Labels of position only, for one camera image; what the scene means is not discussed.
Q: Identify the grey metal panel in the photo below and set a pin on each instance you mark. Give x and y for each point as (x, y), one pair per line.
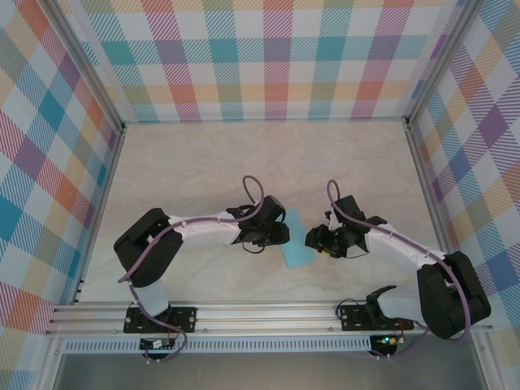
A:
(264, 371)

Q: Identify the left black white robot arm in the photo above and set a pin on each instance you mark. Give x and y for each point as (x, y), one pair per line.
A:
(146, 248)

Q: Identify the light blue paper sheet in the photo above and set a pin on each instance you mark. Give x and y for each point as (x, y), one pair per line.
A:
(298, 248)

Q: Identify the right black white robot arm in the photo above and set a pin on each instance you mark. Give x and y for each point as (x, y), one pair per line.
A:
(447, 296)

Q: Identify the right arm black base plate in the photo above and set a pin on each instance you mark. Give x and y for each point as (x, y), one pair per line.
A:
(353, 319)

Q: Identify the aluminium frame post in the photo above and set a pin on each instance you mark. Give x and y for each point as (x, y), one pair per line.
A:
(440, 61)
(87, 61)

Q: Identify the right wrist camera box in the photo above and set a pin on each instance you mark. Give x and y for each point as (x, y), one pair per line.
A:
(332, 219)

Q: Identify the aluminium table side rail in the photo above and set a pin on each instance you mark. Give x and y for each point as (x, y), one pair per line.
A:
(101, 205)
(431, 203)

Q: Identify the aluminium mounting rail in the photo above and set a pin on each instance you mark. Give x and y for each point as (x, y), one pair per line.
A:
(264, 317)

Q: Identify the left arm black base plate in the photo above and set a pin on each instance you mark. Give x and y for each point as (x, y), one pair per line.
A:
(183, 319)

